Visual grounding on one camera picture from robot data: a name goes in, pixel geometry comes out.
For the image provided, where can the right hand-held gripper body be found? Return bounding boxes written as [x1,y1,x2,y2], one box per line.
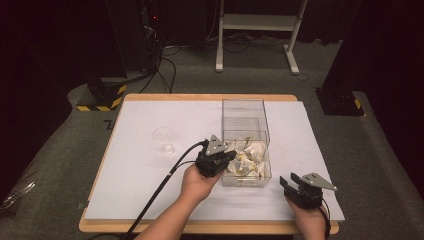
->
[283,172,338,211]

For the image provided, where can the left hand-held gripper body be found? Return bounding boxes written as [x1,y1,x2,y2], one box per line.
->
[194,134,234,178]

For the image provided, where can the pile of white wrappers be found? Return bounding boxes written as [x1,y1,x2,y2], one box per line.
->
[224,136,268,178]

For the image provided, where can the clear acrylic drawer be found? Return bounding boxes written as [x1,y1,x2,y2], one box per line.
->
[221,130,273,188]

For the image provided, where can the person's right hand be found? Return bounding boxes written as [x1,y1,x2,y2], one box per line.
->
[285,197,330,235]

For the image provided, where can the person's left hand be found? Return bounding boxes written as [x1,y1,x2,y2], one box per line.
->
[179,163,225,206]

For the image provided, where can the clear glass cup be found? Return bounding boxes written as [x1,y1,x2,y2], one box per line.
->
[152,126,177,156]

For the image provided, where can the wooden table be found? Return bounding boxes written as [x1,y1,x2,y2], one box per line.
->
[78,93,340,236]

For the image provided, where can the white table mat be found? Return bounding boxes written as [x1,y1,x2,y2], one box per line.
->
[83,100,346,223]

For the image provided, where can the black stand base yellow mark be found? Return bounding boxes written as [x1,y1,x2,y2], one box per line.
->
[314,87,366,117]

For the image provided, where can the black stand with striped base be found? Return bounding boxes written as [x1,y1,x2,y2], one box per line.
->
[76,77,129,113]

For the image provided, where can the white metal stand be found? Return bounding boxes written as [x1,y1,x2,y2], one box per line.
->
[215,0,310,76]

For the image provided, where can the black equipment rack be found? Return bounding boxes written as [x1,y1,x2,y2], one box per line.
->
[105,0,165,73]

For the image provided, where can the right hand-held gripper black cable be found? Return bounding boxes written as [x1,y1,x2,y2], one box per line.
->
[317,197,333,240]

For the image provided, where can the hand-held gripper black cable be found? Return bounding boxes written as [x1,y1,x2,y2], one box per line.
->
[121,139,210,240]
[317,197,333,240]

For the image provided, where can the left hand-held gripper black cable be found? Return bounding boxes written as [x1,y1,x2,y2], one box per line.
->
[121,139,210,240]

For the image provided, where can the black floor cables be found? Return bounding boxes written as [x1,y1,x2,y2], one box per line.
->
[137,44,178,95]

